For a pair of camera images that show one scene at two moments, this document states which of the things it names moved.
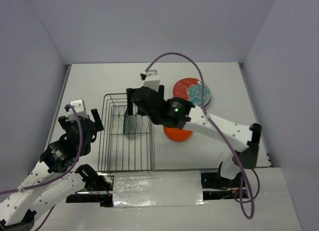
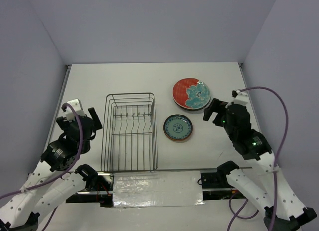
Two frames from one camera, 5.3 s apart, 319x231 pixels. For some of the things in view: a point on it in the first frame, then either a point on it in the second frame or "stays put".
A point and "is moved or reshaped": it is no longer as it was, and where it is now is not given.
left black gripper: [99, 126] stays put
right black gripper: [129, 103] -> [217, 105]
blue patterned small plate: [127, 122] -> [178, 127]
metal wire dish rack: [126, 143] stays put
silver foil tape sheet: [157, 189] stays put
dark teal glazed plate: [207, 98] is moved or reshaped
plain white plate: [191, 88] stays put
